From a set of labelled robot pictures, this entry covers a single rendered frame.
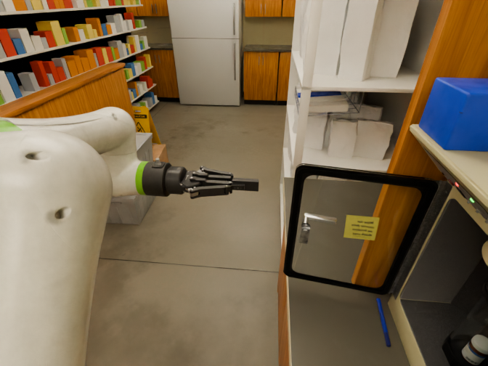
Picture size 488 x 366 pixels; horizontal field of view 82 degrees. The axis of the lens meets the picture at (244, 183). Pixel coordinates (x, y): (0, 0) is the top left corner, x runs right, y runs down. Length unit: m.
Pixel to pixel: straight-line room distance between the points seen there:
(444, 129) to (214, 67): 4.90
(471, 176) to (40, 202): 0.51
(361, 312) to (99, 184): 0.82
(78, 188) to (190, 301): 1.82
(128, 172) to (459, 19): 0.75
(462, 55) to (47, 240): 0.69
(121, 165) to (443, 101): 0.69
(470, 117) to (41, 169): 0.54
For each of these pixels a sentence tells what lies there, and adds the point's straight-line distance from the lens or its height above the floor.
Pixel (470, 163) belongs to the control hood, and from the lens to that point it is 0.53.
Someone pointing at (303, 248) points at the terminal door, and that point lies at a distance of 0.83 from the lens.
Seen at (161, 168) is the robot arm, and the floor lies 1.35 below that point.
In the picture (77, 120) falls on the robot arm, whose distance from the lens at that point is 0.65.
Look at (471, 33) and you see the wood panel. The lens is 0.69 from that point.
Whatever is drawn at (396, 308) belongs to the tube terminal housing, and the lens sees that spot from 0.97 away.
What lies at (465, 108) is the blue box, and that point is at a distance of 0.53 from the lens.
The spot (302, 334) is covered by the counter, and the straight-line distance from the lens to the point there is 0.89.
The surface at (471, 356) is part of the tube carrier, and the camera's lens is 0.84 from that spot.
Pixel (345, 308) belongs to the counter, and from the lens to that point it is 0.96.
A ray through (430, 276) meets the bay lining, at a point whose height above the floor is 1.12.
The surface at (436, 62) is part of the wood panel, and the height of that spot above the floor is 1.61.
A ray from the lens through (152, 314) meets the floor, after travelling 2.09.
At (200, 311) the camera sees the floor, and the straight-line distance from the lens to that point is 2.03.
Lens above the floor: 1.71
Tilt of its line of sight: 34 degrees down
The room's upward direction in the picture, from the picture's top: straight up
